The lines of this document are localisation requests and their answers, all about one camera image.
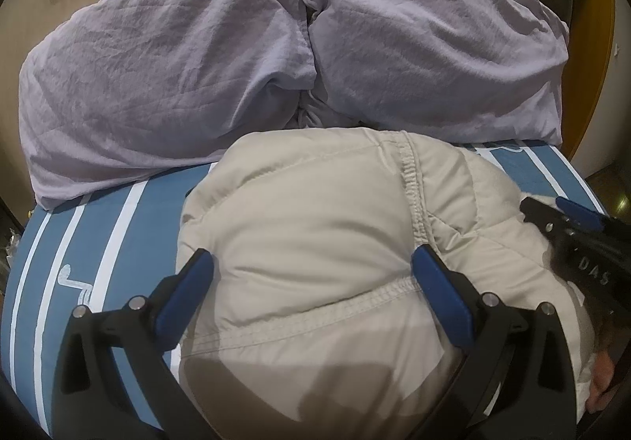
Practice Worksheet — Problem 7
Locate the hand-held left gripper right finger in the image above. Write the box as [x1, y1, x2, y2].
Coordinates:
[410, 245, 577, 440]

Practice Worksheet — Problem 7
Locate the purple pillow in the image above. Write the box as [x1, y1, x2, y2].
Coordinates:
[19, 0, 319, 211]
[296, 0, 571, 147]

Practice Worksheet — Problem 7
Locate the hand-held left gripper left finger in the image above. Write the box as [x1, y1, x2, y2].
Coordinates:
[49, 248, 218, 440]

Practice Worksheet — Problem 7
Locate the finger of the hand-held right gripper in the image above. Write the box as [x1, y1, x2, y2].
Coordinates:
[519, 196, 573, 240]
[554, 196, 612, 228]

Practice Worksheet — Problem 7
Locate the blue white striped bed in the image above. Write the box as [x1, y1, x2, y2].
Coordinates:
[0, 137, 609, 440]

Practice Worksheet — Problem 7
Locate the beige puffer jacket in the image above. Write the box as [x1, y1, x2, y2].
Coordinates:
[175, 127, 599, 440]

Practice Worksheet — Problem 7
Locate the person's right hand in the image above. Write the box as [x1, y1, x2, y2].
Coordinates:
[586, 350, 618, 415]

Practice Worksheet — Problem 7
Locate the wooden door frame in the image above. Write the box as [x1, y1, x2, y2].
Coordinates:
[424, 0, 619, 177]

